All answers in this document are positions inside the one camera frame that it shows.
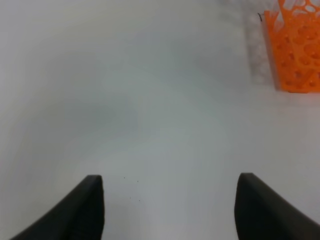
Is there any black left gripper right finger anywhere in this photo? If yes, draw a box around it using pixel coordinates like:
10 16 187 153
234 173 320 240

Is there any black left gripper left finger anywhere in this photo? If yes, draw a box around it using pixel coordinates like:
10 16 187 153
13 175 105 240

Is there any orange test tube rack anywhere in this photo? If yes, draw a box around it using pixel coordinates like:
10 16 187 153
260 0 320 93

